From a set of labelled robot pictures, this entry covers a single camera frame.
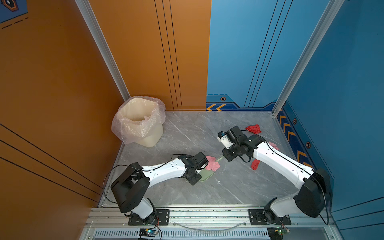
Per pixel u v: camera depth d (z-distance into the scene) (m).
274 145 1.00
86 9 0.70
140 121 0.79
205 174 0.87
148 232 0.71
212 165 0.89
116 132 0.81
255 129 1.07
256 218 0.72
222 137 0.74
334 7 0.70
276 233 0.71
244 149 0.56
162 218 0.74
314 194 0.41
